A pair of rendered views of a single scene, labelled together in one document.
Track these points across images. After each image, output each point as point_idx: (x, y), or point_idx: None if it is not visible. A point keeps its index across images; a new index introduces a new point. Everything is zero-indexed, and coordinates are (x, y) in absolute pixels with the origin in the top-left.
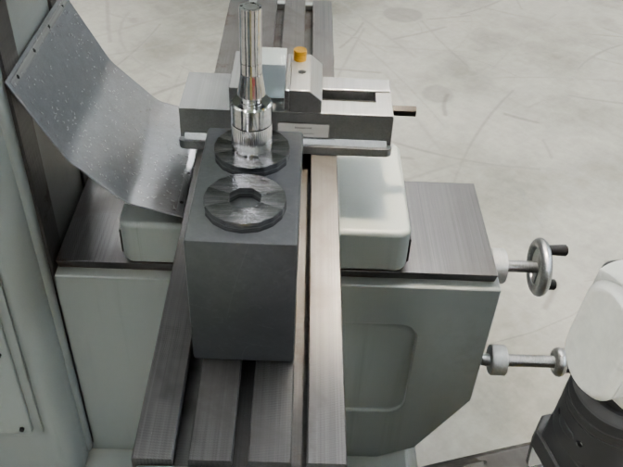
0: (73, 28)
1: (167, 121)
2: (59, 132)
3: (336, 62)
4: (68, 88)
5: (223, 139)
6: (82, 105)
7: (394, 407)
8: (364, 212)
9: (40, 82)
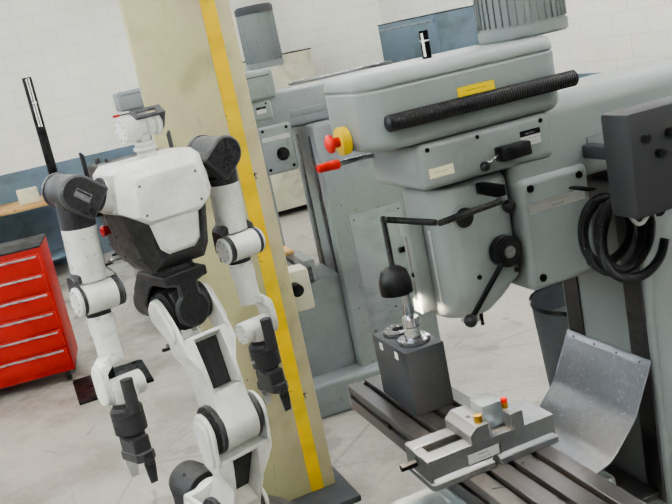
0: (632, 376)
1: (587, 458)
2: (564, 373)
3: None
4: (590, 376)
5: (426, 334)
6: (588, 391)
7: None
8: (424, 500)
9: (580, 352)
